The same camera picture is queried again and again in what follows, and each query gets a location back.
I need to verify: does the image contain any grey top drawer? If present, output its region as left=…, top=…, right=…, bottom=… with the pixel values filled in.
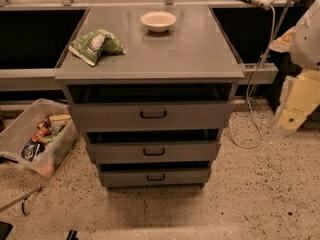
left=69, top=102, right=234, bottom=132

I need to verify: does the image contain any metal frame leg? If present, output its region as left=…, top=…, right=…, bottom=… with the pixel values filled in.
left=0, top=185, right=43, bottom=216

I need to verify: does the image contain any clear plastic bin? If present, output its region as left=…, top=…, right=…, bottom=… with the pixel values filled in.
left=0, top=99, right=79, bottom=178

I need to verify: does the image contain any red snack packet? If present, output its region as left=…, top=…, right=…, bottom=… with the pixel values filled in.
left=31, top=121, right=51, bottom=144

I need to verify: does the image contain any white bowl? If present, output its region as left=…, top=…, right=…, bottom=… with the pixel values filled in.
left=140, top=11, right=176, bottom=33

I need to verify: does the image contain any white cable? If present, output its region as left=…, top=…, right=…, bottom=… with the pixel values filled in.
left=229, top=4, right=278, bottom=150

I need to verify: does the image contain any grey drawer cabinet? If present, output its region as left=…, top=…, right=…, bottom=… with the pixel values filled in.
left=53, top=4, right=247, bottom=190

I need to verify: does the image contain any blue snack packet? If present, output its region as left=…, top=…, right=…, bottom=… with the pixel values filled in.
left=20, top=142, right=41, bottom=162

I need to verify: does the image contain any grey drawer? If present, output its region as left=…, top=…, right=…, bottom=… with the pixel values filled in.
left=87, top=141, right=221, bottom=164
left=69, top=102, right=234, bottom=132
left=98, top=168, right=211, bottom=188

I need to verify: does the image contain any grey bottom drawer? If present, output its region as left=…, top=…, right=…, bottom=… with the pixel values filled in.
left=98, top=168, right=211, bottom=188

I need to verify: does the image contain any green chip bag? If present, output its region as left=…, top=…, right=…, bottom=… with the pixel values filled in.
left=68, top=29, right=126, bottom=66

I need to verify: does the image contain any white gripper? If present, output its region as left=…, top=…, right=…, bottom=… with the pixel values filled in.
left=275, top=69, right=320, bottom=133

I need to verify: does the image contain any tan snack packet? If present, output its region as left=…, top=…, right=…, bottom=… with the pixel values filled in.
left=48, top=114, right=71, bottom=134

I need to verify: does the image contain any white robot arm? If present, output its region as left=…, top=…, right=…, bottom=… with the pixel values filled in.
left=276, top=0, right=320, bottom=136

